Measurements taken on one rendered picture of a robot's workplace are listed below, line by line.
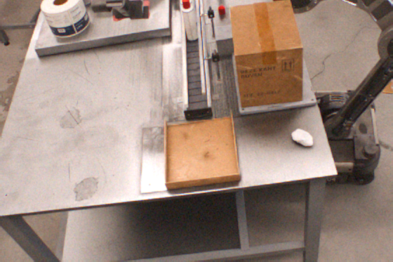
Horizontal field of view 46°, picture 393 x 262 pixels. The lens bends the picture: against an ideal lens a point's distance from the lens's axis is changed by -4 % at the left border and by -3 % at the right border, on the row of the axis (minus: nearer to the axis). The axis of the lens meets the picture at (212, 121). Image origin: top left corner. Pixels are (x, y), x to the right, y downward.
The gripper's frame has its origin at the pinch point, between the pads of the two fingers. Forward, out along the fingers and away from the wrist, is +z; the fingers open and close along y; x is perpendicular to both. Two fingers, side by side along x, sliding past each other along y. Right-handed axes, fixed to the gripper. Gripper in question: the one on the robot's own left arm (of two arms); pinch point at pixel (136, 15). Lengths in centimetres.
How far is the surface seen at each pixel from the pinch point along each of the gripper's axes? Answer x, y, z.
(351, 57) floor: -7, -97, 159
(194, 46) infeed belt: 6.5, -15.1, 32.9
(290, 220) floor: 90, -55, 79
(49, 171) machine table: 59, 34, -5
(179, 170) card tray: 59, -18, -4
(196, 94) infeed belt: 29.9, -20.4, 14.0
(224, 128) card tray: 44, -32, 9
